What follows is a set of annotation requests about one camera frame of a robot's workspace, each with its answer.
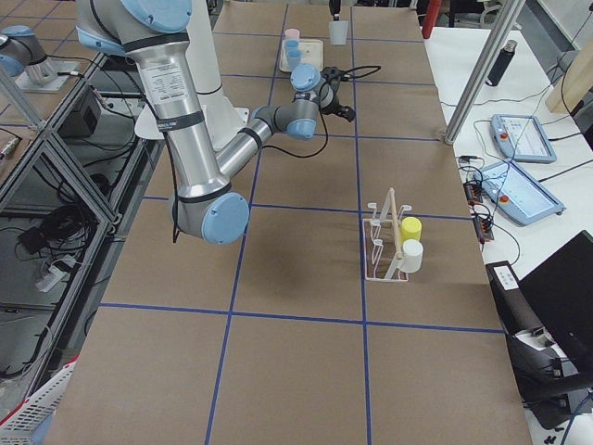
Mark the black usb hub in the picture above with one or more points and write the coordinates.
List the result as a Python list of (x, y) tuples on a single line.
[(482, 218)]

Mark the pink plastic cup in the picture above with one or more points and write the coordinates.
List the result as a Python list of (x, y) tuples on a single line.
[(292, 34)]

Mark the pale cream plastic cup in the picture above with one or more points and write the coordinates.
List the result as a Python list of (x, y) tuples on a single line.
[(412, 250)]

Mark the blue plastic cup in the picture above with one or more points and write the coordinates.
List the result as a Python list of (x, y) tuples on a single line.
[(293, 58), (291, 45)]

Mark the robot teach pendant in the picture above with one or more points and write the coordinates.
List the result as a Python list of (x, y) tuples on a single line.
[(518, 194), (522, 138)]

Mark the grey plastic cup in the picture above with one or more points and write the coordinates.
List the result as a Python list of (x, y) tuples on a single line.
[(338, 32)]

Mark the black box with white label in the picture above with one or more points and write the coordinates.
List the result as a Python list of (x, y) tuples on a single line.
[(525, 334)]

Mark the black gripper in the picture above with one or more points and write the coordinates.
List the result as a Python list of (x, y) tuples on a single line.
[(333, 107)]

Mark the yellow plastic cup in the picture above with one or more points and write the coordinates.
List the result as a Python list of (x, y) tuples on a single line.
[(411, 228)]

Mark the white wire cup rack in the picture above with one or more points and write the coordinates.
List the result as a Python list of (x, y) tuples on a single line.
[(383, 245)]

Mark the aluminium profile post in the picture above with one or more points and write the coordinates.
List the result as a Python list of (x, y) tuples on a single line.
[(496, 38)]

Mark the black water bottle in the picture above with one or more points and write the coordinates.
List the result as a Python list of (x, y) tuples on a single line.
[(501, 63)]

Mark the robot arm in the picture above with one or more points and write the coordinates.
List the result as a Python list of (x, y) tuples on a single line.
[(204, 204)]

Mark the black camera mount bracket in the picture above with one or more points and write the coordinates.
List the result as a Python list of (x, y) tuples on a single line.
[(332, 75)]

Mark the cream tray with bunny print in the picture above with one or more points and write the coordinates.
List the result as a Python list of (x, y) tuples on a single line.
[(311, 53)]

